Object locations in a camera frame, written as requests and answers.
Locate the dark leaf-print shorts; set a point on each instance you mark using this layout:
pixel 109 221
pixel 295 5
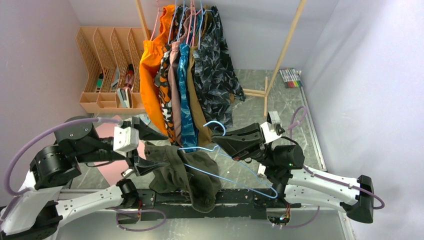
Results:
pixel 214 75

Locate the wooden clothes rack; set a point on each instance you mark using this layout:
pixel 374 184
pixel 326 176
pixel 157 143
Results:
pixel 268 85

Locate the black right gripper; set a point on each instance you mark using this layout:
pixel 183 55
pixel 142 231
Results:
pixel 238 142

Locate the black orange patterned shorts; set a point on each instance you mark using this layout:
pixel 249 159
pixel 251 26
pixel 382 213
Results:
pixel 165 93

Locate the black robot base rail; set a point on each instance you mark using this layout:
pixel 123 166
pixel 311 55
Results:
pixel 229 203

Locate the brown hanging shorts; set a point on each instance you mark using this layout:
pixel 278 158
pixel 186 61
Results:
pixel 203 132

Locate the olive green shorts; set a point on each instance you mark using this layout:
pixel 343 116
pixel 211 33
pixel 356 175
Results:
pixel 195 173

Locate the set of coloured markers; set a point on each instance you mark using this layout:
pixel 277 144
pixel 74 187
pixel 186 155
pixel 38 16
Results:
pixel 291 77

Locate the blue correction tape package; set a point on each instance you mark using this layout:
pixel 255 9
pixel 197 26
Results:
pixel 144 118

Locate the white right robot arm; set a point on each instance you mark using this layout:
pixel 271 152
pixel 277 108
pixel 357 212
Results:
pixel 282 160

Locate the pink clipboard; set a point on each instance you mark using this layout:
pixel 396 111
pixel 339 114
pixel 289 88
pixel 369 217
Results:
pixel 110 169

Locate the white stapler on table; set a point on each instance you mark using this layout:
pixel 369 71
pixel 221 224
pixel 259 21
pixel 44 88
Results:
pixel 261 171

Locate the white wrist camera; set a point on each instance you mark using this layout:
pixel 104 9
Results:
pixel 125 140
pixel 272 129

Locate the pink hanging shorts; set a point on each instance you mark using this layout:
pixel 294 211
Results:
pixel 180 28

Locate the peach desk organizer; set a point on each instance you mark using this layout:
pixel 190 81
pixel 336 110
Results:
pixel 108 53

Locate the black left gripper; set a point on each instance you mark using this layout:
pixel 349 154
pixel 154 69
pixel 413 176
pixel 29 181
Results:
pixel 142 165

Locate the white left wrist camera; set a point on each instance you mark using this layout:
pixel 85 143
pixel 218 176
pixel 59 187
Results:
pixel 125 140

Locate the orange hanging shorts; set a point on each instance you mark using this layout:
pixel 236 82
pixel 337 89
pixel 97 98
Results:
pixel 149 66

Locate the blue patterned shorts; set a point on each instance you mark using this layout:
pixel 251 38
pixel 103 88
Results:
pixel 188 133

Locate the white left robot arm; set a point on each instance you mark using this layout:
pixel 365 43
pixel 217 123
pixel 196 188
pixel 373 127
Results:
pixel 35 213

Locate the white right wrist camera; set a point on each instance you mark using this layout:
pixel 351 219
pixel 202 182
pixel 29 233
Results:
pixel 272 129

